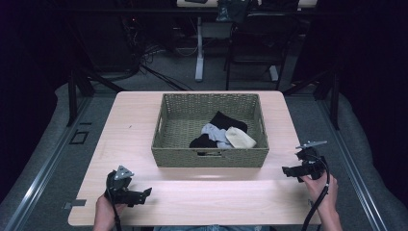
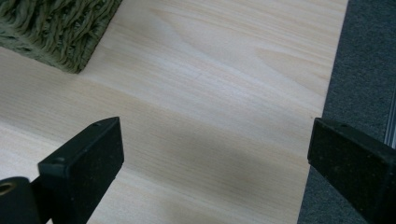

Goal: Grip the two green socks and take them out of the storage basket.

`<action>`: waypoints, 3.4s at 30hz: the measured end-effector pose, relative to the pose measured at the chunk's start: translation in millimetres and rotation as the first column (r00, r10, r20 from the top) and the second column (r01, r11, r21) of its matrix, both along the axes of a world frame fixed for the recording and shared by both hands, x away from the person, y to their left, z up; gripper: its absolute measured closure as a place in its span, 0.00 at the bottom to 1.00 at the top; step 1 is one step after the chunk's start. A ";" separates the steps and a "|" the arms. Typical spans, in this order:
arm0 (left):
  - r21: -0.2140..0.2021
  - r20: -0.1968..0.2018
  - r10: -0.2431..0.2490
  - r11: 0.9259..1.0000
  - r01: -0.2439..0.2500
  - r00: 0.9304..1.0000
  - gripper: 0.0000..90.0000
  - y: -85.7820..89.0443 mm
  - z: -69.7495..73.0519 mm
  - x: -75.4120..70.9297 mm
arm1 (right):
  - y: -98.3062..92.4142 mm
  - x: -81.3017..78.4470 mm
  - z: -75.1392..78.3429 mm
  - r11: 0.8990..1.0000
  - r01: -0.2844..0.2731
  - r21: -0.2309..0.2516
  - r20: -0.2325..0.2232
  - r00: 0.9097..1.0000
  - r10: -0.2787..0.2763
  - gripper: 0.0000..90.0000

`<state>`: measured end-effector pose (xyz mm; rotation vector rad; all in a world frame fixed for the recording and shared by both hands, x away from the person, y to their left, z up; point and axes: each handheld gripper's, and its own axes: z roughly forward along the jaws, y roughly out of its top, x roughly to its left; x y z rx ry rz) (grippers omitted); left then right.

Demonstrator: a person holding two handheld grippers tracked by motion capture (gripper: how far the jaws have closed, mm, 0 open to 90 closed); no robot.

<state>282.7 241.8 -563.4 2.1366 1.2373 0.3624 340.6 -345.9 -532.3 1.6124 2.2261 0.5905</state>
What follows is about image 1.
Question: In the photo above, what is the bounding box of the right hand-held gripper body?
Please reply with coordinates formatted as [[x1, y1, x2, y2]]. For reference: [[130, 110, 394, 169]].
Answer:
[[294, 140, 328, 181]]

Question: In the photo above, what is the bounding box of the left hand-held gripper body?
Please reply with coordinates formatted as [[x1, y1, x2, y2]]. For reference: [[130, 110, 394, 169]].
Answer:
[[104, 165, 140, 206]]

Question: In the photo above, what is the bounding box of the cream sock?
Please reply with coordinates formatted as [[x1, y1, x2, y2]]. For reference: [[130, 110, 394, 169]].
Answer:
[[224, 126, 258, 150]]

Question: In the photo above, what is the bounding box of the black sock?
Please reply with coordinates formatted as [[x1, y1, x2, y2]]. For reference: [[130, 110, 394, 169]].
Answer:
[[189, 133, 219, 149], [209, 111, 249, 134]]

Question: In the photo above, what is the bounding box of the green woven basket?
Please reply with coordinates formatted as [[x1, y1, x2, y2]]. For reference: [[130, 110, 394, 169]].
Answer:
[[151, 92, 269, 168]]

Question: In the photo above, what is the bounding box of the light blue sock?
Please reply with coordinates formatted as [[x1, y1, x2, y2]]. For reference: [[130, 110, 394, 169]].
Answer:
[[200, 122, 234, 150]]

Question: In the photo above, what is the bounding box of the person's right hand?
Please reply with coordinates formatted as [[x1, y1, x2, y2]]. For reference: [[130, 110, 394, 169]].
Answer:
[[299, 172, 340, 214]]

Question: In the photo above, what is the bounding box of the person's left hand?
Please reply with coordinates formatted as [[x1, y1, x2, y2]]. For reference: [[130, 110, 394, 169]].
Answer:
[[94, 192, 128, 227]]

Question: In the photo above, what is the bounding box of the grey tape strip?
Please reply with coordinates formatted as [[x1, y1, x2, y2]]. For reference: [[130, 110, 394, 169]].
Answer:
[[63, 198, 88, 211]]

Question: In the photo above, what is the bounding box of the black metal stand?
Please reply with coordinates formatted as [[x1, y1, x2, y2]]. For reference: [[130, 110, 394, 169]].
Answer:
[[65, 67, 125, 127], [282, 67, 342, 131]]

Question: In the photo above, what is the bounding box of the white desk foot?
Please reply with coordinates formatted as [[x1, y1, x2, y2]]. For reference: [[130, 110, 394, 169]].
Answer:
[[268, 64, 280, 83]]

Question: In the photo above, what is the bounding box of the black chair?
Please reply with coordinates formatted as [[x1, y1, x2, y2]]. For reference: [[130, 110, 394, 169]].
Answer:
[[223, 12, 302, 91]]

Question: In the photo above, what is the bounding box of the white desk leg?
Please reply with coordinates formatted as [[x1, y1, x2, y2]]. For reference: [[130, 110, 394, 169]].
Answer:
[[194, 16, 206, 83]]

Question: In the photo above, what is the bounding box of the light desk top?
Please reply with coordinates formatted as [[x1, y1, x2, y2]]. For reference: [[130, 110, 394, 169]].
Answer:
[[176, 0, 319, 9]]

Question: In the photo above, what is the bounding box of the dark bag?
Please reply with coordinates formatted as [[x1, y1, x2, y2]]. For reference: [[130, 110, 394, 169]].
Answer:
[[216, 0, 252, 24]]

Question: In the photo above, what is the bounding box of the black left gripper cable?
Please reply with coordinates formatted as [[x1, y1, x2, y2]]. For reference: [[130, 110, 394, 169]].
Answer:
[[106, 188, 123, 231]]

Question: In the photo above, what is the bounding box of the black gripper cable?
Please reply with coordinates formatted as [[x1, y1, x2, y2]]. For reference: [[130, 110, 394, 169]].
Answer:
[[106, 188, 123, 231], [300, 154, 331, 231]]

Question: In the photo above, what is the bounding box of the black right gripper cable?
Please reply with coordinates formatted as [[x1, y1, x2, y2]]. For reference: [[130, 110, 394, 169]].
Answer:
[[300, 154, 331, 231]]

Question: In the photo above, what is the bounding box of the metal floor rail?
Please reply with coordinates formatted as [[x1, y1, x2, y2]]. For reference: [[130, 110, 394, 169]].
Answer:
[[3, 95, 94, 231], [319, 98, 390, 231]]

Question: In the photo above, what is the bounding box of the black floor socket frame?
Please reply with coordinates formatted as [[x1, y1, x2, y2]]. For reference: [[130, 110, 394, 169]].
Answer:
[[68, 129, 90, 145]]

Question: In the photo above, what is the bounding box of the bundle of floor cables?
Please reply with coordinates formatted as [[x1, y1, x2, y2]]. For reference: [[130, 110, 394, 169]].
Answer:
[[126, 18, 194, 92]]

